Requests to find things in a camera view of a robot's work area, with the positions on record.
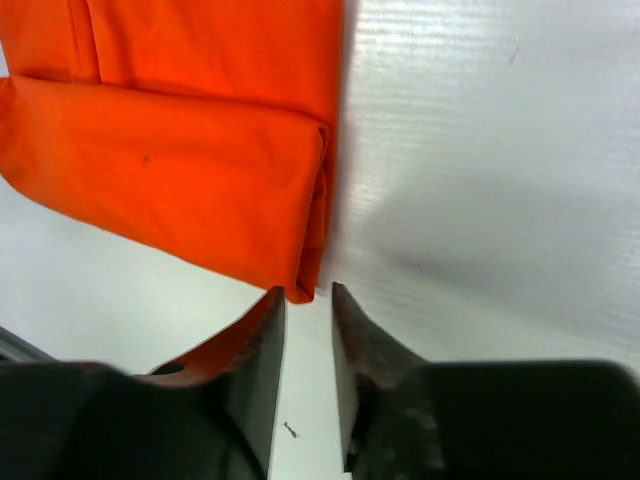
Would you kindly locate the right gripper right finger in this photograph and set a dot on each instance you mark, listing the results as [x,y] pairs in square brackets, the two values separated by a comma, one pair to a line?
[404,417]

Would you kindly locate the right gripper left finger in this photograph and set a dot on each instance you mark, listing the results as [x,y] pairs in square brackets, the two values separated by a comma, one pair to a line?
[206,414]

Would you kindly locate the orange t shirt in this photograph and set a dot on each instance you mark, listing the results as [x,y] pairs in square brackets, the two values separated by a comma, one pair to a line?
[205,129]

